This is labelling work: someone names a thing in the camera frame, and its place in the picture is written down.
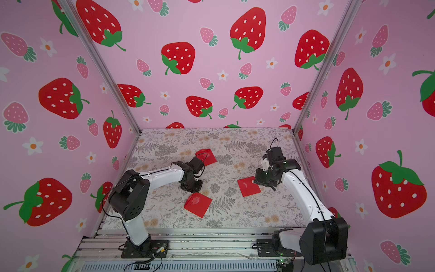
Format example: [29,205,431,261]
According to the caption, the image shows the aluminium frame post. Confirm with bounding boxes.
[293,0,362,136]
[59,0,142,135]

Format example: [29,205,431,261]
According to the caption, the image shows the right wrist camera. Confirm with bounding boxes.
[261,155,270,171]

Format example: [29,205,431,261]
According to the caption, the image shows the red envelope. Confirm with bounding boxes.
[184,193,213,218]
[196,148,217,166]
[237,176,261,197]

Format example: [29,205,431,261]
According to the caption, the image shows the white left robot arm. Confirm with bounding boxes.
[107,157,205,253]

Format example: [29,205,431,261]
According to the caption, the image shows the aluminium frame post right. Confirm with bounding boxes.
[293,0,362,136]

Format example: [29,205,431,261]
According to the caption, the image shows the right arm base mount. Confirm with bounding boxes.
[251,228,302,258]

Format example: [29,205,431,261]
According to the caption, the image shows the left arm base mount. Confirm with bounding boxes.
[121,239,169,259]

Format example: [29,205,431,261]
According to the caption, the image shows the aluminium frame post left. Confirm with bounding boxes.
[59,0,142,135]

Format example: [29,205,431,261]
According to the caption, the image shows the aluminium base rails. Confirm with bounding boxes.
[67,228,357,272]

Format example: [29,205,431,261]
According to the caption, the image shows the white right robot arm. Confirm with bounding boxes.
[254,147,348,265]

